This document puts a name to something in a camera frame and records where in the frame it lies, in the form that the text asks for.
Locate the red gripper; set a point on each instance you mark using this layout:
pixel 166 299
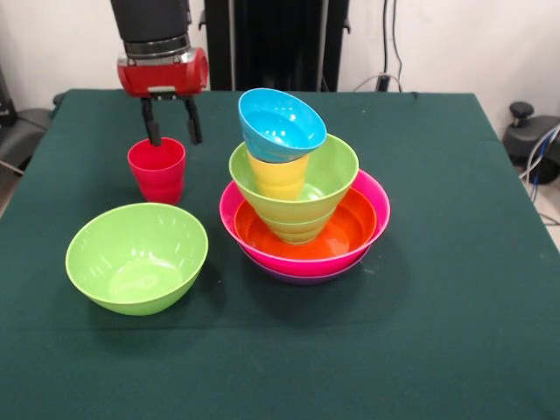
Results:
pixel 162 76

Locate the red cup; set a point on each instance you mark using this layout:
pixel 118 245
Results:
pixel 157 175

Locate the small blue bowl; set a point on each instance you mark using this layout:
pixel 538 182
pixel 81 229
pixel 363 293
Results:
pixel 280 122

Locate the yellow cup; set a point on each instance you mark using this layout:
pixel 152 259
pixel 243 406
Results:
pixel 277 179

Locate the large green bowl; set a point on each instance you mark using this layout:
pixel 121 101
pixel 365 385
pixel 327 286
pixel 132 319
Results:
pixel 135 258

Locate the small ribbed green bowl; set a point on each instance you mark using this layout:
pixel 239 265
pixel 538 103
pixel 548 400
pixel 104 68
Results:
pixel 297 232

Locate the medium green bowl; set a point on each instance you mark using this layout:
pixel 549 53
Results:
pixel 332 175

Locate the orange bowl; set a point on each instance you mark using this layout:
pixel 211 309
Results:
pixel 350 227

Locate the purple bowl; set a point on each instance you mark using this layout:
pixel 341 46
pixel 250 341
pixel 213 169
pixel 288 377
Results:
pixel 310 280

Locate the pink bowl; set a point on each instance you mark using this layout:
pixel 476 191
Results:
pixel 380 205

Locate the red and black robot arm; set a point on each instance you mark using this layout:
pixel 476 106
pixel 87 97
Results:
pixel 153 26

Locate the black office chair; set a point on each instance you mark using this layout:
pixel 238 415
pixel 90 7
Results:
pixel 26 122

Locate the black plug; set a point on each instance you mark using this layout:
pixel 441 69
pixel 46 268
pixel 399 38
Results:
pixel 383 82

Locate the dark green tablecloth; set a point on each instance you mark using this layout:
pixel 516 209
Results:
pixel 280 350

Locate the black chair with round knob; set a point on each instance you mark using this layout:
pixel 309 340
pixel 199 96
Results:
pixel 525 140

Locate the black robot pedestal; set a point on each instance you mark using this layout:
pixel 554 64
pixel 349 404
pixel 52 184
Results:
pixel 271 44

